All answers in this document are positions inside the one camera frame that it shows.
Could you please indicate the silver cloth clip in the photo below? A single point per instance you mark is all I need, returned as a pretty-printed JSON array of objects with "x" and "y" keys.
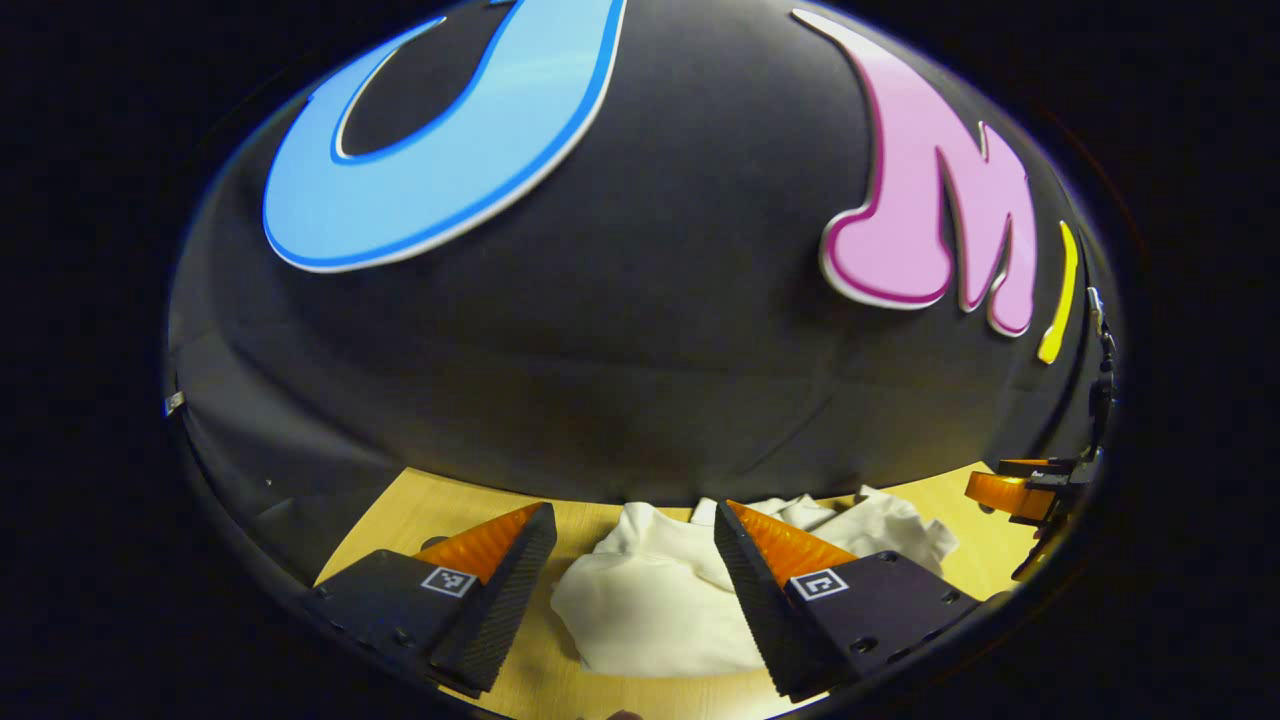
[{"x": 175, "y": 404}]

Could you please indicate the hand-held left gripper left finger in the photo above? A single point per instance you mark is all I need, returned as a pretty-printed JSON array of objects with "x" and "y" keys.
[{"x": 510, "y": 600}]

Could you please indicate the black backdrop cloth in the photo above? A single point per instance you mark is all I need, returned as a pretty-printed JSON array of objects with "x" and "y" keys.
[{"x": 640, "y": 350}]

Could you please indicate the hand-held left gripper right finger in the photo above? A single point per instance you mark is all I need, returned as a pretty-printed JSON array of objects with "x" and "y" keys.
[{"x": 750, "y": 600}]

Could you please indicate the white sweater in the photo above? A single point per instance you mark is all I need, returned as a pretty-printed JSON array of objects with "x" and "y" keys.
[{"x": 650, "y": 610}]

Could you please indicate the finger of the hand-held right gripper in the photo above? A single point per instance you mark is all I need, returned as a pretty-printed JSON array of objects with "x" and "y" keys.
[
  {"x": 1025, "y": 465},
  {"x": 1000, "y": 495}
]

